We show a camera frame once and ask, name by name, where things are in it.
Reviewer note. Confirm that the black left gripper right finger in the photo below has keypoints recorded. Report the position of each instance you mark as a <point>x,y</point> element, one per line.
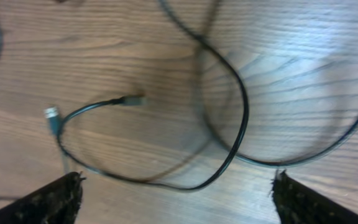
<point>296,203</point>

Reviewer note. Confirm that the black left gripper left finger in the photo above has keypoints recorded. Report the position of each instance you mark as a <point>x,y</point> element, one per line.
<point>55,203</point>

